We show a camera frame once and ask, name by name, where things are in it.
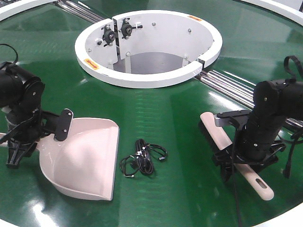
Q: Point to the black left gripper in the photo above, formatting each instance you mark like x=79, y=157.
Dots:
x=27, y=124

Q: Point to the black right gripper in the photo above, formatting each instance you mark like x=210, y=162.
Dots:
x=245, y=138

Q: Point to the beige plastic dustpan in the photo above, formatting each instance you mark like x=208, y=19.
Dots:
x=83, y=165

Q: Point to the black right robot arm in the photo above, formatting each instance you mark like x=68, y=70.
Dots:
x=280, y=97

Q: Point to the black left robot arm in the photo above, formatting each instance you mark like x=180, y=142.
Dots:
x=20, y=100

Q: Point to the chrome conveyor rollers right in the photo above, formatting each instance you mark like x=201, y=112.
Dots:
x=235, y=87

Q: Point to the chrome conveyor rollers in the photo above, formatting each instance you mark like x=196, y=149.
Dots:
x=79, y=10
x=235, y=87

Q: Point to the chrome conveyor rollers left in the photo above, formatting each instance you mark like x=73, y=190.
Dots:
x=79, y=10

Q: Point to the white outer conveyor rim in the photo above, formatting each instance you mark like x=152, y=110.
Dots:
x=291, y=9

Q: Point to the orange warning sticker front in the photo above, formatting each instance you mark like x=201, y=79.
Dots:
x=91, y=63

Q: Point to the orange warning sticker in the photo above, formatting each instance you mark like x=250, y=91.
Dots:
x=194, y=18
x=91, y=63

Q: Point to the orange warning sticker rear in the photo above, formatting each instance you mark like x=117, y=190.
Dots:
x=194, y=18

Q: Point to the black bearing mount left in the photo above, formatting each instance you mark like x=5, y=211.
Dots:
x=108, y=36

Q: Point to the black bearing mount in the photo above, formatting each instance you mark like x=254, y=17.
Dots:
x=127, y=29
x=108, y=36

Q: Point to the black bearing mount right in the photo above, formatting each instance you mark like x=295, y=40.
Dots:
x=127, y=29

